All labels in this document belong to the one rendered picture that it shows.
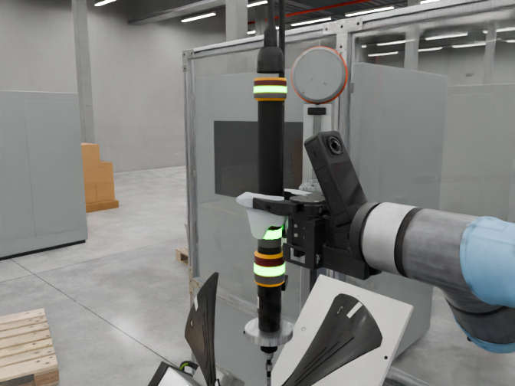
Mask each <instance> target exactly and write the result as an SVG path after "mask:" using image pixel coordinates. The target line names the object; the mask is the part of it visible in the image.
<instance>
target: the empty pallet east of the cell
mask: <svg viewBox="0 0 515 386"><path fill-rule="evenodd" d="M31 374H34V380H33V381H32V382H29V383H26V384H21V385H18V386H53V385H56V384H59V383H60V382H59V373H58V364H57V359H56V355H55V352H54V346H53V343H52V340H51V334H50V331H49V329H48V323H47V319H46V316H45V313H44V309H36V310H32V311H27V312H20V313H15V314H11V315H7V316H0V382H2V381H7V380H10V379H13V378H19V377H22V376H25V375H31Z"/></svg>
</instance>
